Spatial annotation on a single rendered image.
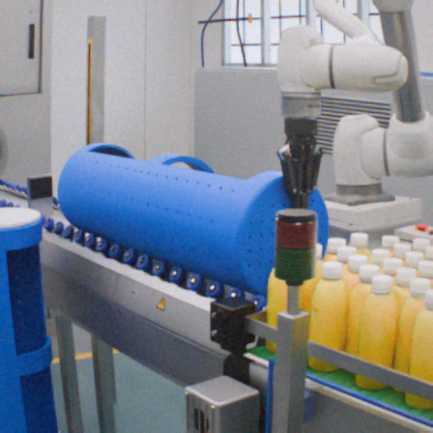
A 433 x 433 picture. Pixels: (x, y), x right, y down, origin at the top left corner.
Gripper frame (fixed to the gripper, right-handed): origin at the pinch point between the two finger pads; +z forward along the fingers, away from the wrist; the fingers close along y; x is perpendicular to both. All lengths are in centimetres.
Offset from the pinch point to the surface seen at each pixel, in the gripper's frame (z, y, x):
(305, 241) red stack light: -6, -39, -41
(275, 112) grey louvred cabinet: -3, 169, 194
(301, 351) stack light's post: 12, -38, -40
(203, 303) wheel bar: 23.4, -13.7, 17.7
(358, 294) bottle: 9.4, -14.7, -31.4
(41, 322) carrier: 50, -22, 96
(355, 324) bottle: 15.2, -15.2, -31.7
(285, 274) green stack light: -1, -41, -39
